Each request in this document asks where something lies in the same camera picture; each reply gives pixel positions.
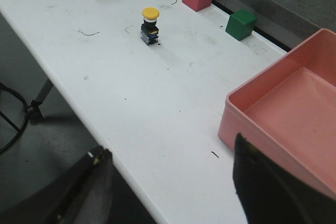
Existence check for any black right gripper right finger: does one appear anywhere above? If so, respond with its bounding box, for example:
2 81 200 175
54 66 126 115
233 133 335 223

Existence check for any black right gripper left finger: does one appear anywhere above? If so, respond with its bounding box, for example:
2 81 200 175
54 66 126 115
1 146 113 223

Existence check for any yellow push button switch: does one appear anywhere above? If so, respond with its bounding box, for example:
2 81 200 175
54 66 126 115
140 7 160 45

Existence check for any pink plastic bin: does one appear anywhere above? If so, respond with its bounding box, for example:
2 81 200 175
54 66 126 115
218 29 335 198

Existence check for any grey table leg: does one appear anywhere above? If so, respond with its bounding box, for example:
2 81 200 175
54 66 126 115
26 78 54 120

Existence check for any green cube near bin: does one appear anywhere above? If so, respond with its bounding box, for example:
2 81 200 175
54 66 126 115
225 9 257 41

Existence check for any black floor cable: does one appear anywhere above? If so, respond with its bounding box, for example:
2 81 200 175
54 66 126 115
0 81 29 154

